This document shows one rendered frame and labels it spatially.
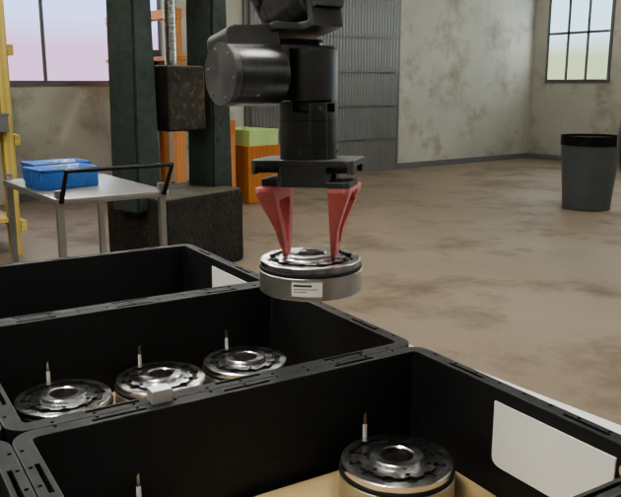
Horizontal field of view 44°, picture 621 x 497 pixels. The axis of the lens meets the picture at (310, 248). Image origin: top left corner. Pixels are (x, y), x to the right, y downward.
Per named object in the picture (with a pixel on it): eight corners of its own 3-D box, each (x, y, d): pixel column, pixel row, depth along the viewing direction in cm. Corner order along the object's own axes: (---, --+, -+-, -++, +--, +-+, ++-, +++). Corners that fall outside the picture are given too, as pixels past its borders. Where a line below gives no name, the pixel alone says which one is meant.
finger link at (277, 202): (325, 264, 74) (324, 167, 72) (255, 261, 76) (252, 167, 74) (341, 250, 80) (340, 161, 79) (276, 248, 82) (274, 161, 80)
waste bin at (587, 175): (581, 214, 718) (586, 137, 704) (544, 205, 771) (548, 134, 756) (629, 210, 737) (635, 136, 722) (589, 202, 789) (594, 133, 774)
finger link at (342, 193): (349, 265, 73) (348, 167, 72) (277, 262, 75) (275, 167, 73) (363, 251, 80) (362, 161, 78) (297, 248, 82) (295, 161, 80)
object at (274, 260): (325, 248, 85) (325, 243, 84) (379, 266, 76) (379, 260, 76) (243, 259, 80) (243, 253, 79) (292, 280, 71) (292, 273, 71)
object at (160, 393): (167, 395, 66) (166, 382, 65) (172, 400, 64) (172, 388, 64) (146, 399, 65) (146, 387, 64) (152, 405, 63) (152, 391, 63)
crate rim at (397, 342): (275, 298, 104) (275, 281, 104) (416, 365, 79) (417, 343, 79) (-44, 350, 84) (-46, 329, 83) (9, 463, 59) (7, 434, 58)
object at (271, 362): (262, 345, 100) (262, 340, 100) (302, 369, 92) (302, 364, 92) (190, 359, 95) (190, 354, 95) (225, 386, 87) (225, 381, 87)
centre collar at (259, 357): (253, 350, 97) (253, 346, 97) (272, 362, 93) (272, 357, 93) (218, 358, 94) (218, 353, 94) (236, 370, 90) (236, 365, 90)
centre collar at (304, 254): (318, 250, 81) (318, 245, 81) (344, 259, 77) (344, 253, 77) (277, 256, 79) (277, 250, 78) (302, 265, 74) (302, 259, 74)
